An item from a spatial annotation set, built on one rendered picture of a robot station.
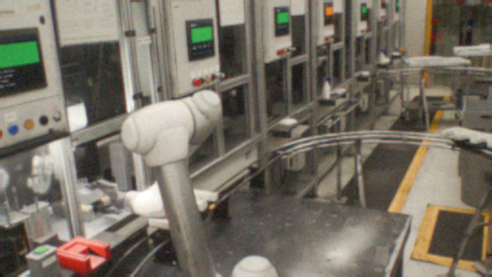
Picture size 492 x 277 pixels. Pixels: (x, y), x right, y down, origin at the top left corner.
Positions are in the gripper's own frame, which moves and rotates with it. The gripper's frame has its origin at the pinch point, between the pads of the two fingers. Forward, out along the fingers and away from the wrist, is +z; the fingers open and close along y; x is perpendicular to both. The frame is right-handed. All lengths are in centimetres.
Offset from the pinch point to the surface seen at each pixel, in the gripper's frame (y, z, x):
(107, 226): -9.5, -12.7, 6.7
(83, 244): -5.0, -21.8, 28.4
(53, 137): 36, -19, 30
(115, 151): 11.6, 6.7, -24.9
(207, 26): 65, -18, -77
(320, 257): -34, -89, -40
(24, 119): 44, -15, 37
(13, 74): 59, -17, 39
